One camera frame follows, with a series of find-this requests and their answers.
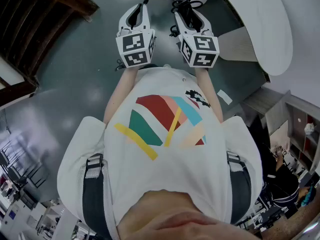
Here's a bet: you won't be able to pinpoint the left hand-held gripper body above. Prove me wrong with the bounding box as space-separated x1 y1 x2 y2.
115 26 157 69

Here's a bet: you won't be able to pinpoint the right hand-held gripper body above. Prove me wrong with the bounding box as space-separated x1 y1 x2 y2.
177 28 221 69

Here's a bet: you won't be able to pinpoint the person's right forearm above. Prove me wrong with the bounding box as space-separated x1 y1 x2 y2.
194 67 224 125

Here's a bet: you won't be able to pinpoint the person's left forearm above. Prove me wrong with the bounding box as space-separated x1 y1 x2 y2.
102 65 139 130

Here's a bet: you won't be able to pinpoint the white round table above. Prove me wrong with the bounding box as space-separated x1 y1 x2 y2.
149 0 294 77

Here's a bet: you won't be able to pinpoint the person's dark trousers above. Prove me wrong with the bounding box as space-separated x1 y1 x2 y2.
138 63 158 71

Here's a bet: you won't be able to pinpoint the white tape piece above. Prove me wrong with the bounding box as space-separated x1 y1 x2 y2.
216 89 234 106

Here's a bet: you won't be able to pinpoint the grey shelf unit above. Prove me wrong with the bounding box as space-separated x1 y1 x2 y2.
241 87 320 176

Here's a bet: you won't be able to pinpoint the person's white printed t-shirt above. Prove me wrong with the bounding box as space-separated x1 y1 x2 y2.
56 67 264 240

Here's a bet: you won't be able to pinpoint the white crumpled bag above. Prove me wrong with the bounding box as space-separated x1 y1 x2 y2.
304 122 316 136

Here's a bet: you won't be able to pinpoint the person's chin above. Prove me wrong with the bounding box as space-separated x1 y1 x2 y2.
116 190 262 240

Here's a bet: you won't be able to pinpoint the teal object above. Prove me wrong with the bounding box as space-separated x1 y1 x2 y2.
300 185 316 208

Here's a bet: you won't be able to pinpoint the thin black cord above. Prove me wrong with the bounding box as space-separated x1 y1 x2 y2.
114 58 126 72

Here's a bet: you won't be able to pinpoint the black harness strap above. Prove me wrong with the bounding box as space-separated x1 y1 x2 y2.
82 153 107 240
226 150 252 225

